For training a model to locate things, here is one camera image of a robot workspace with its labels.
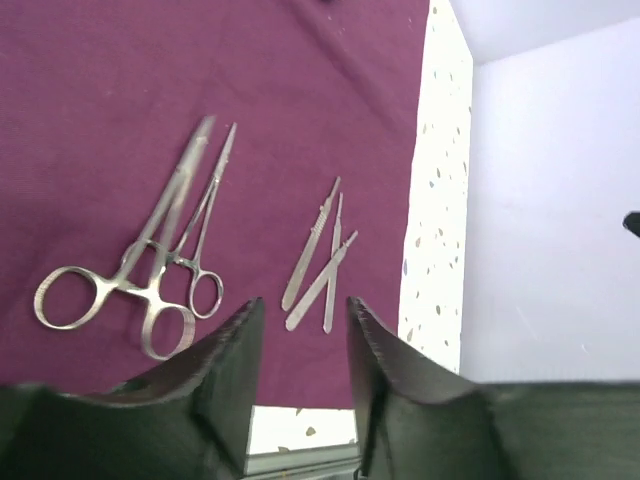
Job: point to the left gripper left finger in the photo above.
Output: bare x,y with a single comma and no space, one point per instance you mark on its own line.
189,417

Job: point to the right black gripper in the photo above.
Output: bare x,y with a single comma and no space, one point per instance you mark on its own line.
631,223

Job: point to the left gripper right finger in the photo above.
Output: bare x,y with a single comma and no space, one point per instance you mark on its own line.
414,418

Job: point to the purple cloth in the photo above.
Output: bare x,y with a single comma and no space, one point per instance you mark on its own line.
102,102

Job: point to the aluminium front rail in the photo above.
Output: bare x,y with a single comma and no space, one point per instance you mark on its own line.
330,462

